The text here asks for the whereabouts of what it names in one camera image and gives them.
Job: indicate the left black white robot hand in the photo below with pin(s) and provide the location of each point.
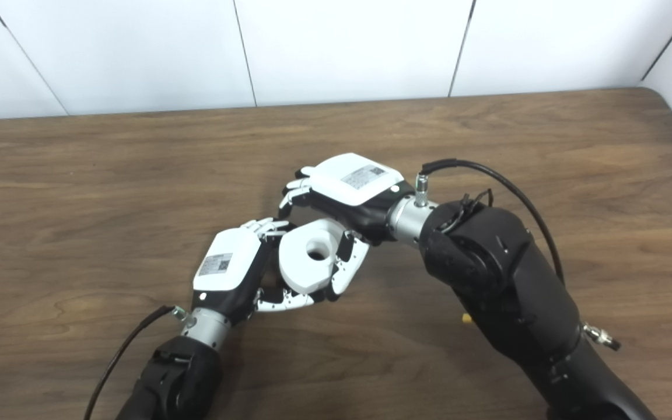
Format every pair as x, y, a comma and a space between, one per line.
228, 262

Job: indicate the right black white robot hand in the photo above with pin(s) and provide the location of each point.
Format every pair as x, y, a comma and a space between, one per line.
359, 186

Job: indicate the round white piece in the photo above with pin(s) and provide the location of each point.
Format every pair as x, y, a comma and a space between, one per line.
301, 268

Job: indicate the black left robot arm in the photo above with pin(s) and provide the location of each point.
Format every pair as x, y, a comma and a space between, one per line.
178, 373

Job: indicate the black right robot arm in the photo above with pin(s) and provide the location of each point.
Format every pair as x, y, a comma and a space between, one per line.
505, 280

